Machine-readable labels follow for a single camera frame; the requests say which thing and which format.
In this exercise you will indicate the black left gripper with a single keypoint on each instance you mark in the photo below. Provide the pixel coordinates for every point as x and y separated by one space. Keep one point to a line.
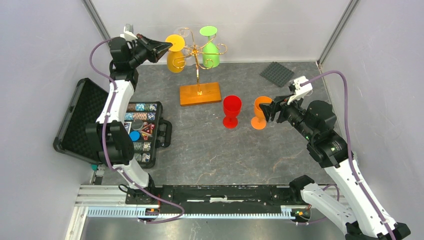
156 50

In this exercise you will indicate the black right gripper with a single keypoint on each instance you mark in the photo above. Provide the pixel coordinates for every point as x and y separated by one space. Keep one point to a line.
283 105

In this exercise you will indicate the orange wine glass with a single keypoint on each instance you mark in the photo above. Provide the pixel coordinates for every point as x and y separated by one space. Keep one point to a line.
259 122

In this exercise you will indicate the yellow wine glass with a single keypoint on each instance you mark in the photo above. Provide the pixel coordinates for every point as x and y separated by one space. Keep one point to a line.
175 59

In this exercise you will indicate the clear wine glass back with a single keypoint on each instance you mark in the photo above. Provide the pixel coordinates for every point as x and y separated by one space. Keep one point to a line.
187 35

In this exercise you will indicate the red wine glass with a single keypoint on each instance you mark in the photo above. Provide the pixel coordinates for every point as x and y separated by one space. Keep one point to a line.
232 105

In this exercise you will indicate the green wine glass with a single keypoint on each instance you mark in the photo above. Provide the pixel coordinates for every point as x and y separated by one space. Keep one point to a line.
210 52

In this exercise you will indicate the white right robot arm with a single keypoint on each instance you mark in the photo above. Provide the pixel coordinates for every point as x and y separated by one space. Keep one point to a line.
364 218

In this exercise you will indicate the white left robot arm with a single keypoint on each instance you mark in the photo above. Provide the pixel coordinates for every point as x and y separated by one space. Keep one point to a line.
108 139

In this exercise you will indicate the dark grey building plate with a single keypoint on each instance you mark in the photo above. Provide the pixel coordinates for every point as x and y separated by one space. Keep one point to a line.
277 74

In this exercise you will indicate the black poker chip case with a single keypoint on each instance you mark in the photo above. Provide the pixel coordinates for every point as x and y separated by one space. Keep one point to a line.
143 121

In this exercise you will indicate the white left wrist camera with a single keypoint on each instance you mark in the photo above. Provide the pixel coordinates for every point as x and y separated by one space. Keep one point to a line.
128 32

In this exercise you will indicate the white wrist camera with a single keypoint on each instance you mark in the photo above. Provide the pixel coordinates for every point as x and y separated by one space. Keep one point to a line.
299 89
128 32

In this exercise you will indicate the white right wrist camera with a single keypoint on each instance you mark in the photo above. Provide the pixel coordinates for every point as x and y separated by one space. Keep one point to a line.
299 89

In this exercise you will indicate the gold wire glass rack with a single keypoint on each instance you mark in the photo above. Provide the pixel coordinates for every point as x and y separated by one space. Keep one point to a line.
201 93

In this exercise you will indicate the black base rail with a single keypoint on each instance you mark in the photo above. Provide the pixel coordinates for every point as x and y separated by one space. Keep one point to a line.
193 202

